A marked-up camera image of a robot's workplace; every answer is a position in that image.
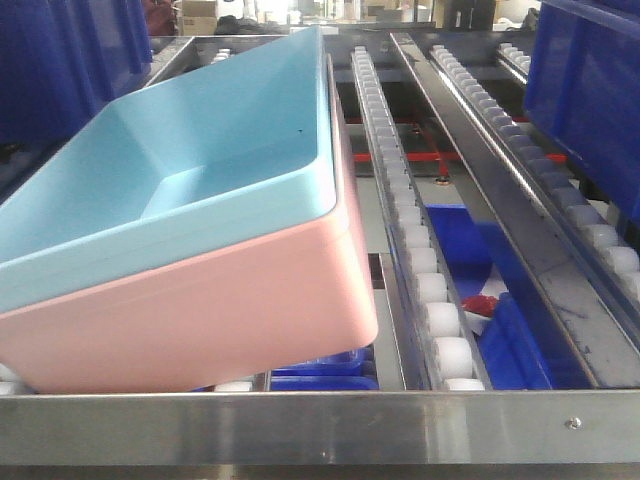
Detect pink plastic box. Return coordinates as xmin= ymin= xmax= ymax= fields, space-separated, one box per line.
xmin=1 ymin=65 xmax=377 ymax=393

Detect light blue plastic box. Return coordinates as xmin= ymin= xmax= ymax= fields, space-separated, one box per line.
xmin=1 ymin=28 xmax=337 ymax=312

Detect blue bins below front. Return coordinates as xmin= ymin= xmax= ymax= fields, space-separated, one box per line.
xmin=192 ymin=347 xmax=379 ymax=393

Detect white roller track centre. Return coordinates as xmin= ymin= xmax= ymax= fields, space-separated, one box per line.
xmin=212 ymin=372 xmax=271 ymax=392

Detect white roller track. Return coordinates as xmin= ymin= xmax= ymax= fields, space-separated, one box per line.
xmin=0 ymin=364 xmax=34 ymax=396
xmin=430 ymin=44 xmax=639 ymax=321
xmin=351 ymin=46 xmax=492 ymax=391
xmin=212 ymin=372 xmax=271 ymax=392

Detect white roller track middle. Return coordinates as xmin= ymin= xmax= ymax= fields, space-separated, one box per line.
xmin=351 ymin=46 xmax=492 ymax=391

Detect red item in bin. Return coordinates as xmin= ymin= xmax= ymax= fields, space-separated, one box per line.
xmin=461 ymin=294 xmax=499 ymax=318

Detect blue bin below rollers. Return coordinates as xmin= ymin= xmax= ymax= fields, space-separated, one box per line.
xmin=426 ymin=204 xmax=591 ymax=390

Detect cardboard box background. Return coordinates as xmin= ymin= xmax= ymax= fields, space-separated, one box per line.
xmin=179 ymin=1 xmax=217 ymax=36

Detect white roller track right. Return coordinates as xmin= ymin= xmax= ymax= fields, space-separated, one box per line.
xmin=430 ymin=44 xmax=639 ymax=321

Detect dark blue crate on rollers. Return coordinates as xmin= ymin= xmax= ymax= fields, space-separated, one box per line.
xmin=524 ymin=1 xmax=639 ymax=221

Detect dark blue crate upper left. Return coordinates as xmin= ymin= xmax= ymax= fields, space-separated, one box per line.
xmin=1 ymin=1 xmax=152 ymax=143

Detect white roller track left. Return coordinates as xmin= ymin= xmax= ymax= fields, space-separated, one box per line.
xmin=0 ymin=364 xmax=34 ymax=396

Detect steel flow rack front rail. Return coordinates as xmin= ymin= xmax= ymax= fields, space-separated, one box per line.
xmin=1 ymin=390 xmax=639 ymax=466

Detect steel divider rail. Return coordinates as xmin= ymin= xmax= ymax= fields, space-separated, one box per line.
xmin=390 ymin=33 xmax=639 ymax=389

